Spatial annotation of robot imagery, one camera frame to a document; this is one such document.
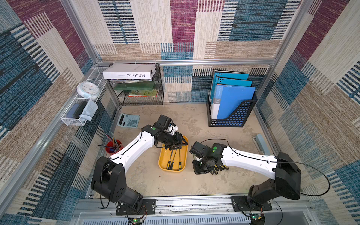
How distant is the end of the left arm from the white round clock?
0.39 metres

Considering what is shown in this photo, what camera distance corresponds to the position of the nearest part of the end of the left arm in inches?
26.1

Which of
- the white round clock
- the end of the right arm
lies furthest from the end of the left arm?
the white round clock

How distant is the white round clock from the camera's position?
2.39 feet

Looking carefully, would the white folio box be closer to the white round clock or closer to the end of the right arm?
the white round clock
